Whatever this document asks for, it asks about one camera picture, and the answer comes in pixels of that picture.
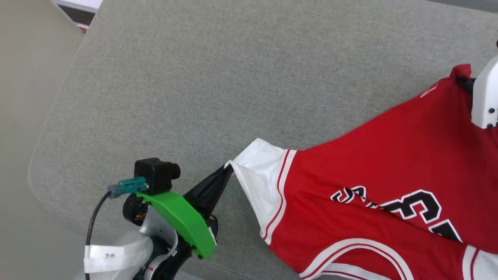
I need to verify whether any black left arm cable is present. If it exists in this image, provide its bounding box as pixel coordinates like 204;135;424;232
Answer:
84;191;113;280

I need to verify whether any white paper label tape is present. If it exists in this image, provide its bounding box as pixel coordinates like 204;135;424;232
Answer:
84;233;154;273

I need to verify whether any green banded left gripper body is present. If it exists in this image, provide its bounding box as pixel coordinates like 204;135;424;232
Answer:
123;190;218;260

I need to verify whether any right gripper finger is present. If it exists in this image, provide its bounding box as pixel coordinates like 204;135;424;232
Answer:
455;76;477;95

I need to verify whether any white box appliance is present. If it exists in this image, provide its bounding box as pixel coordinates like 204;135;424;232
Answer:
53;0;103;33

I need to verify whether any red white basketball jersey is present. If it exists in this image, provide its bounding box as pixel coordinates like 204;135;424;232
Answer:
227;63;498;280

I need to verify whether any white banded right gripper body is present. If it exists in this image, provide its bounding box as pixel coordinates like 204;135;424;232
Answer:
471;54;498;130

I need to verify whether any teal left camera cable connector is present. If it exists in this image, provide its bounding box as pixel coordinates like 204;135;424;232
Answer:
107;176;148;200

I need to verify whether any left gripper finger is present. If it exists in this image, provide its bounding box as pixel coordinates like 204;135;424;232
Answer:
206;168;235;217
183;164;233;213

